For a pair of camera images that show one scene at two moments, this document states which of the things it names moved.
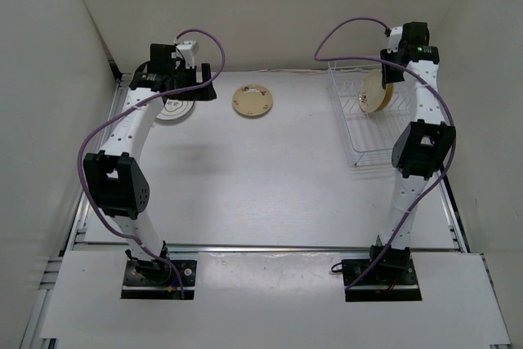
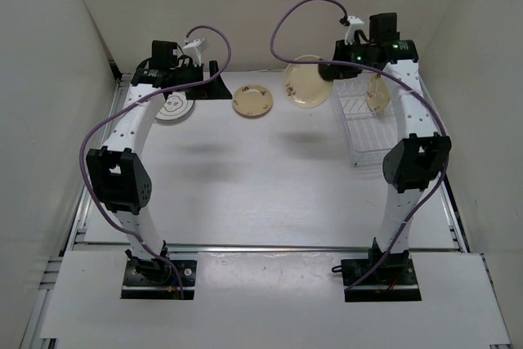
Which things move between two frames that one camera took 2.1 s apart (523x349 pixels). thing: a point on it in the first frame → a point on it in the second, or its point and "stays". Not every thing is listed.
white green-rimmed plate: [175, 109] stays
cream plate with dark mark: [252, 100] → [303, 84]
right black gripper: [388, 77] → [339, 71]
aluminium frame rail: [124, 247] stays
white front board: [273, 296] stays
